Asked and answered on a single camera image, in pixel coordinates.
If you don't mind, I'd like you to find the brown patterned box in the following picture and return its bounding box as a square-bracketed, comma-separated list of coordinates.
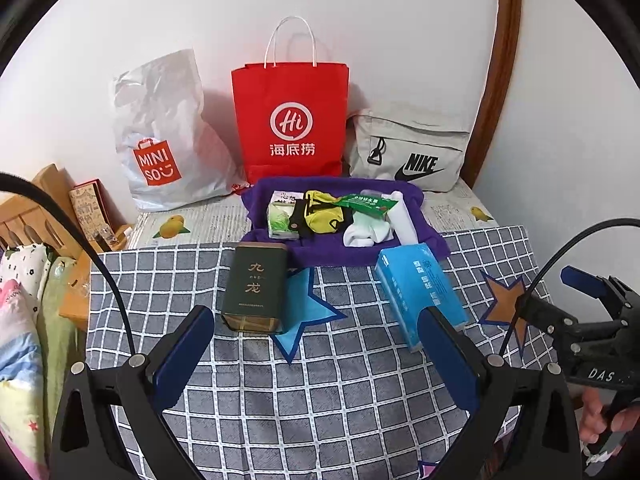
[68, 179, 115, 243]

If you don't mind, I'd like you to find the white Miniso plastic bag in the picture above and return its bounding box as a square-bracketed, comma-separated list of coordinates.
[111, 49, 247, 212]

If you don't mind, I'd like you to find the yellow black pouch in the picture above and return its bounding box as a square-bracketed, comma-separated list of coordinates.
[288, 190, 354, 238]

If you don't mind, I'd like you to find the person's right hand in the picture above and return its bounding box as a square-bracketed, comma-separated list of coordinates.
[579, 386, 640, 444]

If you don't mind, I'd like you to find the white foam roll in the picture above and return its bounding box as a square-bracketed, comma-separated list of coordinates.
[387, 191, 419, 245]

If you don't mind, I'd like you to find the green flat packet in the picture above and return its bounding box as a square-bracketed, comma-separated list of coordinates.
[335, 194, 397, 219]

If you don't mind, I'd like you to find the grey checked blanket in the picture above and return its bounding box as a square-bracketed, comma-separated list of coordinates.
[84, 224, 559, 480]

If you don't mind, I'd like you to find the beige Nike waist bag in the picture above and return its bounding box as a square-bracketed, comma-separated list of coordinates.
[345, 103, 471, 192]

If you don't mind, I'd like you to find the colourful patterned bedding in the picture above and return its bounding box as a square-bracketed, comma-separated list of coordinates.
[1, 243, 54, 479]

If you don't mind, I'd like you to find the dark green tea box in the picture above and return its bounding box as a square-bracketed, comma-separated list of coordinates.
[220, 242, 288, 334]

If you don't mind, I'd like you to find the brown wooden door frame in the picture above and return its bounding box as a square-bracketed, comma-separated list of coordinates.
[461, 0, 522, 188]

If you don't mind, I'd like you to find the blue tissue box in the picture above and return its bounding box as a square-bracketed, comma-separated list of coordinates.
[374, 243, 469, 352]

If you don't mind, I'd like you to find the green tea tissue pack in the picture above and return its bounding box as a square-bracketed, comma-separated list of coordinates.
[267, 191, 304, 240]

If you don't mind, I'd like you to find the red paper shopping bag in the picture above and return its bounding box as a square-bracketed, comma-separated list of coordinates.
[231, 29, 349, 184]

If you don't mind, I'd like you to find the purple fleece towel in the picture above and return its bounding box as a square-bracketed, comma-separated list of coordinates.
[240, 174, 452, 269]

